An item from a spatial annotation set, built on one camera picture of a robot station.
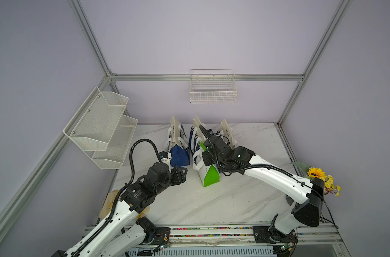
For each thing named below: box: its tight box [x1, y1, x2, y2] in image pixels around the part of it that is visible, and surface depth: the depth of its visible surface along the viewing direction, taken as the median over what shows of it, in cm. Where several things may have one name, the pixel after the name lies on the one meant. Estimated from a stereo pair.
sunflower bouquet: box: [289, 161, 342, 197], surface depth 67 cm
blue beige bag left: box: [167, 116, 191, 167], surface depth 91 cm
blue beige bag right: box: [215, 118, 238, 149], surface depth 86 cm
